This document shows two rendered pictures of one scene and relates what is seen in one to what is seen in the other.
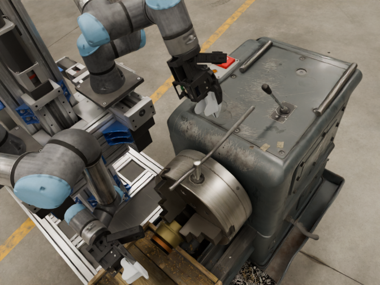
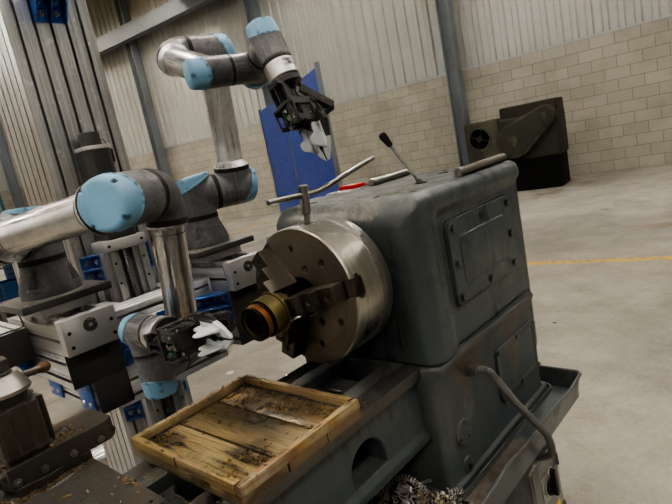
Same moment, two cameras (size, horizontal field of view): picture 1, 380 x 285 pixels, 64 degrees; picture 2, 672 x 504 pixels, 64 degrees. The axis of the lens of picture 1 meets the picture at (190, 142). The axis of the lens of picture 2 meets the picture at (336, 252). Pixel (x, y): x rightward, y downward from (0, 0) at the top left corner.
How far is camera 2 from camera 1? 0.91 m
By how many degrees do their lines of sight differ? 40
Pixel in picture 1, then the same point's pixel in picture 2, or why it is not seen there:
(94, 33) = (197, 66)
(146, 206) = not seen: outside the picture
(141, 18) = (244, 64)
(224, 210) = (344, 249)
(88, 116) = not seen: hidden behind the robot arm
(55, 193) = (127, 189)
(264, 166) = (392, 201)
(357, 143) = (632, 415)
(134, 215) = not seen: outside the picture
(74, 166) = (154, 185)
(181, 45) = (280, 65)
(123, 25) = (226, 66)
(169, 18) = (268, 41)
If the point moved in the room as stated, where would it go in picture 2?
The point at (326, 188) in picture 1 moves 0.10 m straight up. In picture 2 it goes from (557, 394) to (553, 364)
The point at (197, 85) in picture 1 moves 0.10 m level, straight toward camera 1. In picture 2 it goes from (298, 102) to (298, 98)
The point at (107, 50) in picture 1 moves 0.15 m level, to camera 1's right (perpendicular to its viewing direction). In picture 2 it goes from (209, 188) to (255, 178)
